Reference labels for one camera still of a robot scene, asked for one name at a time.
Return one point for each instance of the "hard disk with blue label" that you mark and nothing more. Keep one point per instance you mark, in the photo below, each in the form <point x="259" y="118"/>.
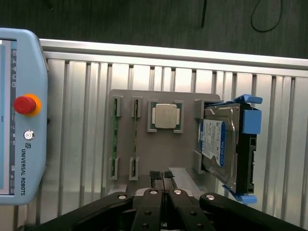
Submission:
<point x="214" y="142"/>

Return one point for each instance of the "blue and black disk caddy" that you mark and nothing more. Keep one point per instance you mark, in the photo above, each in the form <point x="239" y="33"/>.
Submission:
<point x="250" y="125"/>

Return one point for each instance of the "light blue teach pendant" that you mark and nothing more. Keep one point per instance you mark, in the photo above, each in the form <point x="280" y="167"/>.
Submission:
<point x="22" y="115"/>

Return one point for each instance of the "silver CPU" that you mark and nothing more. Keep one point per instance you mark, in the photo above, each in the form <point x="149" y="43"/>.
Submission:
<point x="166" y="116"/>

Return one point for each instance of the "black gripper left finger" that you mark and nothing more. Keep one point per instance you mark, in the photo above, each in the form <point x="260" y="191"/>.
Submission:
<point x="146" y="209"/>

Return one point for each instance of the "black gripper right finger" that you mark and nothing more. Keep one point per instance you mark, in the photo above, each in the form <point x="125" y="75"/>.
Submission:
<point x="192" y="211"/>

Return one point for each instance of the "green RAM stick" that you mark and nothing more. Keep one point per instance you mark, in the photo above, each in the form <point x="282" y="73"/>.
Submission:
<point x="116" y="134"/>
<point x="136" y="134"/>

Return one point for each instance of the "grey parts rack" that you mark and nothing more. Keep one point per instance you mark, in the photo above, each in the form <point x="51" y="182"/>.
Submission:
<point x="166" y="149"/>

